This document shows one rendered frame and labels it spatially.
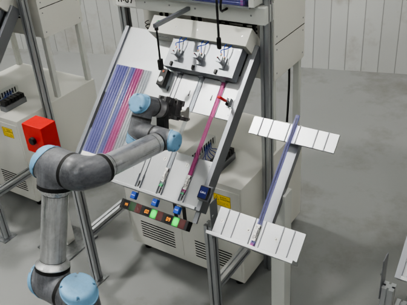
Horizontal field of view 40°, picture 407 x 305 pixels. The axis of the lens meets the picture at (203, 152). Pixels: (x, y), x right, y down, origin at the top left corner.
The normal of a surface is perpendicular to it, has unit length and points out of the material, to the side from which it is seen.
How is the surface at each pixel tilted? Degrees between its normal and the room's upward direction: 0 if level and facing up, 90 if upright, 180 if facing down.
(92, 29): 90
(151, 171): 44
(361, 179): 0
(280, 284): 90
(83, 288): 7
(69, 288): 8
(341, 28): 90
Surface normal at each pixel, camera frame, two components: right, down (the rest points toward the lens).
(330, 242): -0.07, -0.85
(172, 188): -0.43, -0.29
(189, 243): -0.54, 0.47
